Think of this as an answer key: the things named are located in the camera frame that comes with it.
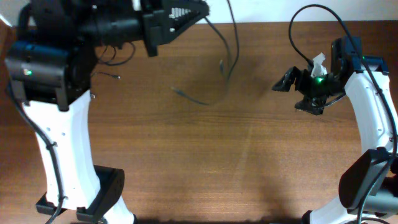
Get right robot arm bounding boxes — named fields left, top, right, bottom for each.
left=272, top=36, right=397, bottom=223

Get black braided usb cable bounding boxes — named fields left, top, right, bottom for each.
left=89, top=71, right=121, bottom=100

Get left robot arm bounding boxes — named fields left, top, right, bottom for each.
left=5, top=0, right=210, bottom=223

